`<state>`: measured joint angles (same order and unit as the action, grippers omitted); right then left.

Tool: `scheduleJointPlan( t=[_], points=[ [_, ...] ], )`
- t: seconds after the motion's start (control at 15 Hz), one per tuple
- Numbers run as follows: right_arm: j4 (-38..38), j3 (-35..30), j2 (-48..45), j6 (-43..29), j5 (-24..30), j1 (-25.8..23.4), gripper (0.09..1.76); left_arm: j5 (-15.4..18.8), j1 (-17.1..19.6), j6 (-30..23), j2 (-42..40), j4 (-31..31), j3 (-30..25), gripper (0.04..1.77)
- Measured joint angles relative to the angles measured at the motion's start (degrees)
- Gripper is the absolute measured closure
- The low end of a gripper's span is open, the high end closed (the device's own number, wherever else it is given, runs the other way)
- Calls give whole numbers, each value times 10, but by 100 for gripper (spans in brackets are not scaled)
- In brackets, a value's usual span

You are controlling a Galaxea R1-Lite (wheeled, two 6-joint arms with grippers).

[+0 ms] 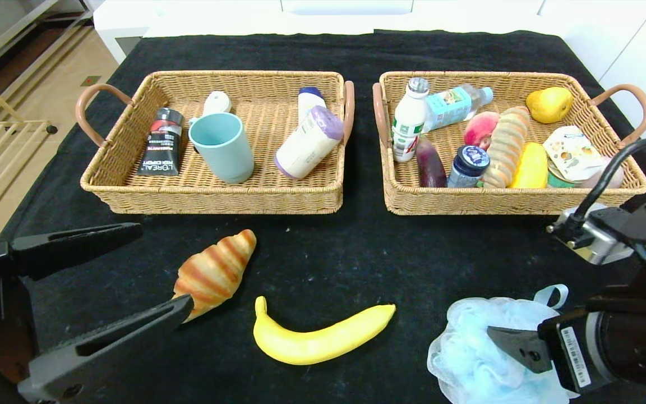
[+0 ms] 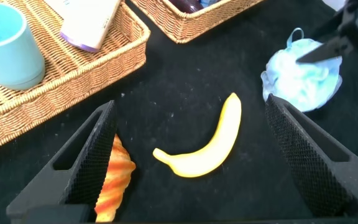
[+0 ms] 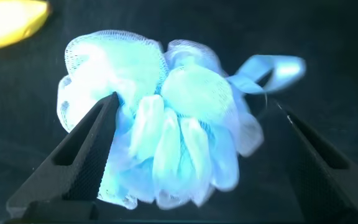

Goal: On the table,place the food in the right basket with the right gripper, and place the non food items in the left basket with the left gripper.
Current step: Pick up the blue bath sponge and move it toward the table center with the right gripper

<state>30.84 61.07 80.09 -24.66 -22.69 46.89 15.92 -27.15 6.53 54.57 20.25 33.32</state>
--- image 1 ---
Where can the clear water bottle blue cap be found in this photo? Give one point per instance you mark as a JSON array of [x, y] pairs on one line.
[[452, 106]]

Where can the black L'Oreal tube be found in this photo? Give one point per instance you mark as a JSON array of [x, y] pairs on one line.
[[161, 145]]

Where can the white bottle purple cap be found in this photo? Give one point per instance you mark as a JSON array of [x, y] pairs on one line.
[[303, 147]]

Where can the toy croissant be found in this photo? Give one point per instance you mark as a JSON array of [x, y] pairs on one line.
[[216, 269]]

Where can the wicker basket holding food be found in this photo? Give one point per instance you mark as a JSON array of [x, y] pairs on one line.
[[407, 191]]

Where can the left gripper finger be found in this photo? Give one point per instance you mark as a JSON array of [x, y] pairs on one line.
[[70, 244], [115, 342]]

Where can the green tin can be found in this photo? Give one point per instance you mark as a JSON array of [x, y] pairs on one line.
[[558, 181]]

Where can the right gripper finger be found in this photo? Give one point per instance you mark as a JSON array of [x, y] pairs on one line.
[[620, 304], [525, 345]]

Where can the pink toy peach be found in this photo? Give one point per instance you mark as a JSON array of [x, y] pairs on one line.
[[480, 130]]

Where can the black table cloth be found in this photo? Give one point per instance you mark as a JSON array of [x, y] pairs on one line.
[[323, 56]]

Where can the white milk drink bottle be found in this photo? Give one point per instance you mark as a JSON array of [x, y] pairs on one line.
[[410, 129]]

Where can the dark blue lid bottle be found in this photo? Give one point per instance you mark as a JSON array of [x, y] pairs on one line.
[[469, 160]]

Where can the yellow toy banana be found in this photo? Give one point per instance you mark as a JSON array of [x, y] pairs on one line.
[[312, 345]]

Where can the yellow toy pear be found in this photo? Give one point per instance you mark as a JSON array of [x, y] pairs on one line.
[[548, 105]]

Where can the white bottle blue cap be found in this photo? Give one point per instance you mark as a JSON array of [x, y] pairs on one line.
[[309, 105]]

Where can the yellow toy mango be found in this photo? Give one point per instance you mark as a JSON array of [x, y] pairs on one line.
[[531, 168]]

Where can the beige oval toy potato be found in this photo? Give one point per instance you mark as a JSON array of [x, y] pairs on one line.
[[616, 178]]

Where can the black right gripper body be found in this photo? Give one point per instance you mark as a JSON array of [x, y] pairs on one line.
[[571, 350]]

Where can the purple toy eggplant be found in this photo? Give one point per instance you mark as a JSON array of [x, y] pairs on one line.
[[430, 168]]

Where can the light blue bath pouf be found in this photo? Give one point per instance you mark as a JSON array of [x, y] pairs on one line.
[[469, 348]]

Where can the striped spiral bread roll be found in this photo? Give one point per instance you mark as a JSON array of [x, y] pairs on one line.
[[505, 146]]

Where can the small white round-top bottle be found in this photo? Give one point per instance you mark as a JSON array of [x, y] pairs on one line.
[[217, 102]]

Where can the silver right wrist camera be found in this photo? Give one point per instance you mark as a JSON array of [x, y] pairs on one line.
[[603, 247]]

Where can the teal plastic mug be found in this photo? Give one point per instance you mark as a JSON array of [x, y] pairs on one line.
[[227, 161]]

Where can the white cupboard doors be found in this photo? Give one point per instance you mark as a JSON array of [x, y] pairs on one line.
[[637, 45]]

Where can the wicker basket holding toiletries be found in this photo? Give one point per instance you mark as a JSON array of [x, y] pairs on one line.
[[267, 129]]

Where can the white chewing gum pouch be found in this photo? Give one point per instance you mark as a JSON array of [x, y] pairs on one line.
[[572, 151]]

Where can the beige wooden rolling rack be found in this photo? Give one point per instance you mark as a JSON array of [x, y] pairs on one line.
[[14, 126]]

